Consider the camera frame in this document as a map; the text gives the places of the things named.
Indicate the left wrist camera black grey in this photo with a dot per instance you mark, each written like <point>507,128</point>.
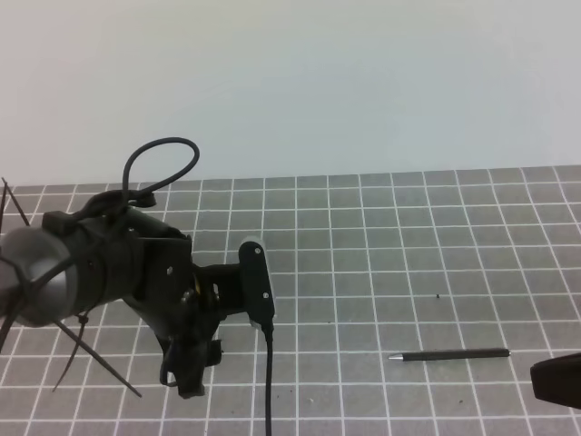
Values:
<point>256,284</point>

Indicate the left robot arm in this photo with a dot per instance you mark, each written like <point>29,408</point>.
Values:
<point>74,263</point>

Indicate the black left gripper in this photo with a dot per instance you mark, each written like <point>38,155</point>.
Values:
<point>148,264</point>

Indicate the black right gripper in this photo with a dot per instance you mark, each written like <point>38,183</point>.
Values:
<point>558,380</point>

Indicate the black pen silver tip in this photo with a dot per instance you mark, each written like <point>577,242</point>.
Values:
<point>447,355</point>

